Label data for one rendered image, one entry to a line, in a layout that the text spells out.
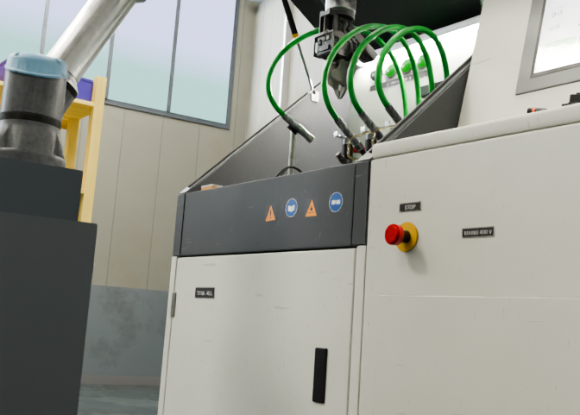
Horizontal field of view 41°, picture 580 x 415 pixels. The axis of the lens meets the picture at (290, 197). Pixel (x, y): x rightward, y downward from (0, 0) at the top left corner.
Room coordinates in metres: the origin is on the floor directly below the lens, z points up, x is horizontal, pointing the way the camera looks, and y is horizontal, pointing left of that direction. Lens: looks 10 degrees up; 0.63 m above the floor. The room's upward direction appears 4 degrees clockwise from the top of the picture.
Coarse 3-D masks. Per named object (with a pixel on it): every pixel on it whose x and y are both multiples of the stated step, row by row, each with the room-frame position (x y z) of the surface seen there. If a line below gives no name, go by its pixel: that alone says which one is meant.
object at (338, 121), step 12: (372, 24) 1.74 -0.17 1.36; (384, 24) 1.77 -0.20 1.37; (348, 36) 1.69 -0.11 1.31; (336, 48) 1.67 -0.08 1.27; (408, 48) 1.82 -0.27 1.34; (324, 72) 1.66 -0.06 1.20; (324, 84) 1.66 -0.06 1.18; (324, 96) 1.66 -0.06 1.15; (420, 96) 1.85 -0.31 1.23; (336, 120) 1.69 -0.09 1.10; (348, 132) 1.70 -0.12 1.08; (360, 144) 1.73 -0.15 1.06
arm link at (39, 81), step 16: (16, 64) 1.40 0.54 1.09; (32, 64) 1.40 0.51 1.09; (48, 64) 1.41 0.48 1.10; (64, 64) 1.45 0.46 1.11; (16, 80) 1.40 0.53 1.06; (32, 80) 1.40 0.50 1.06; (48, 80) 1.42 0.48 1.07; (64, 80) 1.45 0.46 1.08; (16, 96) 1.40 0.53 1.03; (32, 96) 1.40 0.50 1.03; (48, 96) 1.42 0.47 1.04; (64, 96) 1.47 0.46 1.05; (0, 112) 1.43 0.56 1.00; (32, 112) 1.40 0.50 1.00; (48, 112) 1.42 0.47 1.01
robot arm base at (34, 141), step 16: (16, 112) 1.40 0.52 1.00; (0, 128) 1.41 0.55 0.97; (16, 128) 1.40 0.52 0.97; (32, 128) 1.40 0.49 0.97; (48, 128) 1.43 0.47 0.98; (0, 144) 1.40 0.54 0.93; (16, 144) 1.39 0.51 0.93; (32, 144) 1.40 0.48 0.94; (48, 144) 1.42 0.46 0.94; (32, 160) 1.39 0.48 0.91; (48, 160) 1.41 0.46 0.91; (64, 160) 1.46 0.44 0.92
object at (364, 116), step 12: (396, 24) 1.68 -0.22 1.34; (372, 36) 1.63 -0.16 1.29; (360, 48) 1.61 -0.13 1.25; (420, 48) 1.74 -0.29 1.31; (348, 72) 1.60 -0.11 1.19; (432, 72) 1.76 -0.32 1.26; (348, 84) 1.60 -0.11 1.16; (432, 84) 1.76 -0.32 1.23; (360, 108) 1.62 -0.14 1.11; (372, 120) 1.64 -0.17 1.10; (372, 132) 1.65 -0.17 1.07
